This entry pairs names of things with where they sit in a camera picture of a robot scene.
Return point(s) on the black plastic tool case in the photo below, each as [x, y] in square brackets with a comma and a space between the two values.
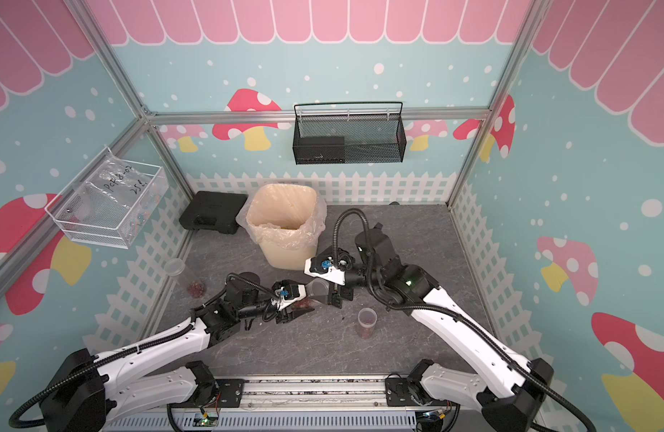
[213, 211]

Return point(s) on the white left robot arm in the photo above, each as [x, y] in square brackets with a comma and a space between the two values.
[89, 391]

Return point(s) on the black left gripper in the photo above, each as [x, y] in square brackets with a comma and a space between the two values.
[282, 316]

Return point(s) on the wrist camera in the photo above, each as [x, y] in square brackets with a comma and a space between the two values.
[281, 295]
[325, 270]

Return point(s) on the clear tea jar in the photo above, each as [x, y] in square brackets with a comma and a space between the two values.
[185, 278]
[306, 302]
[366, 322]

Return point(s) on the black wire mesh basket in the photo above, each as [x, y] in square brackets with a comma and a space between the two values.
[373, 131]

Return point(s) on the clear plastic bin liner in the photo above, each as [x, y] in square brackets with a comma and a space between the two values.
[287, 215]

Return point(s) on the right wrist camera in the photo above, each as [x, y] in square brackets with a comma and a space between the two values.
[325, 270]

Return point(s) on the cream plastic trash bin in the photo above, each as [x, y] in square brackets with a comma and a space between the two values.
[287, 259]

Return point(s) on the clear plastic bag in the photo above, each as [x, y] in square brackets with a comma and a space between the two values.
[116, 189]

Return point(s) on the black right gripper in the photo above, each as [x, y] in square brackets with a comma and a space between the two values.
[336, 290]

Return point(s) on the black box in basket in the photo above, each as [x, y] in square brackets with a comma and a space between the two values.
[319, 150]

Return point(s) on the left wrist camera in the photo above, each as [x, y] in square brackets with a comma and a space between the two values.
[281, 295]

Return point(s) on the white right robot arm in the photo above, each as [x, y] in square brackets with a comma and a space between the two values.
[507, 389]

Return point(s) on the clear jar lid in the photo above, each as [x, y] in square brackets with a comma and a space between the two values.
[320, 290]

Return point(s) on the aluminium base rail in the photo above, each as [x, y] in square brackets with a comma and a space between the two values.
[313, 403]

